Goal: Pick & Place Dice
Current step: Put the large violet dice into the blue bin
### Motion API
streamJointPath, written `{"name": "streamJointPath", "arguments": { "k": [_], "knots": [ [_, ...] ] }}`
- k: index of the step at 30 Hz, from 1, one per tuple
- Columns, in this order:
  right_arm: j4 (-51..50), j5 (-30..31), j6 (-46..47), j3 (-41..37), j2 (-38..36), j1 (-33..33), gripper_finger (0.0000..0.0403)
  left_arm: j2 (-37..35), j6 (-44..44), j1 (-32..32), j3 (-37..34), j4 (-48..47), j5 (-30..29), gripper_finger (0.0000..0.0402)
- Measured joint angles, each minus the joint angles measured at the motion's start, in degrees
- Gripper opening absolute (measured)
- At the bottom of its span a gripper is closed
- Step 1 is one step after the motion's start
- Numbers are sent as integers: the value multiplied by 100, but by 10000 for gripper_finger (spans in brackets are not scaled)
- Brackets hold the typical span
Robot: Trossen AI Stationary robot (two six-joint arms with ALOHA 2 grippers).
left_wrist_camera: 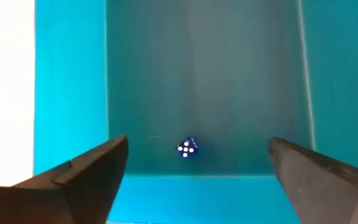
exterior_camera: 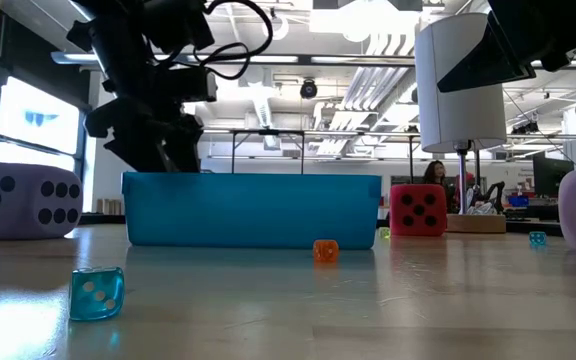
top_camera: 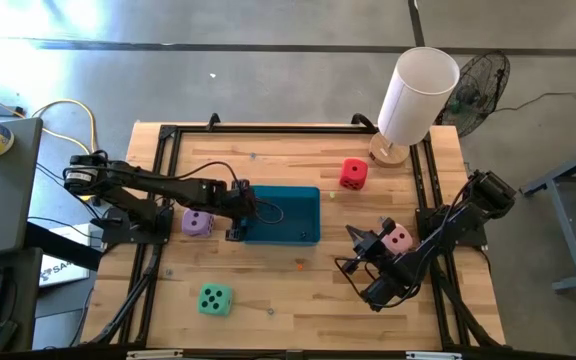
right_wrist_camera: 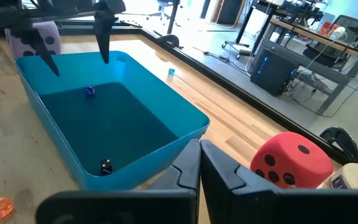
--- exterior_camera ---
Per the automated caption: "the black ceiling spotlight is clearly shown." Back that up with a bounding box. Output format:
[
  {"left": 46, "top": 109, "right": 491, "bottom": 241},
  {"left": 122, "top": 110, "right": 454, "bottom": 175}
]
[{"left": 299, "top": 78, "right": 319, "bottom": 100}]

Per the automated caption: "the large bright window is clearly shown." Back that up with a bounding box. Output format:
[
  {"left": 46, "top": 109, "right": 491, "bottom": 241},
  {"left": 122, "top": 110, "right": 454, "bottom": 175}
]
[{"left": 0, "top": 74, "right": 89, "bottom": 174}]

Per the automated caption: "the large red foam die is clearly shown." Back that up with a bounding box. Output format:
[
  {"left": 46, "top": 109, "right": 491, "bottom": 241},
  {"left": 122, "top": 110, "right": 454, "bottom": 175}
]
[{"left": 389, "top": 183, "right": 448, "bottom": 238}]

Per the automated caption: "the blue plastic bin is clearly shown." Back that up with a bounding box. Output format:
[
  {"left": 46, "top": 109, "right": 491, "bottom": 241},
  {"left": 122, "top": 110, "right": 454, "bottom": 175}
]
[{"left": 121, "top": 171, "right": 383, "bottom": 251}]

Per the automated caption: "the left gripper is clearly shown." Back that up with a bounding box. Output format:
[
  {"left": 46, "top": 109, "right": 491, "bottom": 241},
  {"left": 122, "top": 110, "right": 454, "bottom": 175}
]
[{"left": 83, "top": 92, "right": 205, "bottom": 174}]

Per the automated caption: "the black computer monitor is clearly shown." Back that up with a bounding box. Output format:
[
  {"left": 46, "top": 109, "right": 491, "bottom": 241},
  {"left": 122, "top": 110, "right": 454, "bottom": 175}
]
[{"left": 532, "top": 152, "right": 575, "bottom": 199}]

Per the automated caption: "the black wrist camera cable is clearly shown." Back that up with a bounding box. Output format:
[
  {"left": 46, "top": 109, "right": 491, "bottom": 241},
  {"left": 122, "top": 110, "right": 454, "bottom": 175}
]
[{"left": 187, "top": 0, "right": 275, "bottom": 81}]

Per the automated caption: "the small orange translucent die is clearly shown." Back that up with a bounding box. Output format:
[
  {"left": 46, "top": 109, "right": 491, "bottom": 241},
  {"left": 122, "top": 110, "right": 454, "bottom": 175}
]
[{"left": 312, "top": 239, "right": 340, "bottom": 265}]

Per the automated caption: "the large purple foam die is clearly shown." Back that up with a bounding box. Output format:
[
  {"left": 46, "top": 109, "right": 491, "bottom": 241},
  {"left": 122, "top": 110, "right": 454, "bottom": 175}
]
[{"left": 0, "top": 161, "right": 85, "bottom": 241}]

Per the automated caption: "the white shade table lamp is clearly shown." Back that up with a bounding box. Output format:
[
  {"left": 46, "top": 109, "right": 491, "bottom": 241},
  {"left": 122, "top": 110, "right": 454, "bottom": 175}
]
[{"left": 414, "top": 12, "right": 508, "bottom": 235}]

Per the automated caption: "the white ring ceiling lamp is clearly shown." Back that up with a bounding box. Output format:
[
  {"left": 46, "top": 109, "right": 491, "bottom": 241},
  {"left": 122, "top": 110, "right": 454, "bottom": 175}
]
[{"left": 267, "top": 13, "right": 291, "bottom": 42}]

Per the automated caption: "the person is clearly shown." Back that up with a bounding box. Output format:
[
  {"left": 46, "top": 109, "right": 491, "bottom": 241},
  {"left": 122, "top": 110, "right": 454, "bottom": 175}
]
[{"left": 421, "top": 159, "right": 457, "bottom": 211}]

